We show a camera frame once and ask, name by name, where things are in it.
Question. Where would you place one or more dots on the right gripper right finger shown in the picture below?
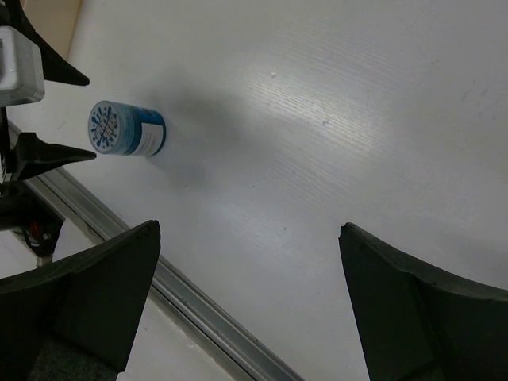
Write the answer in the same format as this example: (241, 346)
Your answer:
(417, 321)

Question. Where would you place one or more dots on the blue white tape roll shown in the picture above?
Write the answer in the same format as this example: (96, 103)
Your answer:
(124, 130)

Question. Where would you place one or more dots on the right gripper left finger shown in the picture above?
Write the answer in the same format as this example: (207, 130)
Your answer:
(77, 318)

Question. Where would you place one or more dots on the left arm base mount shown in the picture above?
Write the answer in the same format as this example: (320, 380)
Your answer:
(40, 237)

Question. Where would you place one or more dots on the aluminium front rail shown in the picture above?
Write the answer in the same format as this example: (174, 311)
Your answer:
(87, 223)

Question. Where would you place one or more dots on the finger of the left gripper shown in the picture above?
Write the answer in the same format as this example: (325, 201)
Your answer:
(55, 67)
(34, 157)

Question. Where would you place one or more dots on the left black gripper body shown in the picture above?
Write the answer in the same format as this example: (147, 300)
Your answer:
(21, 209)

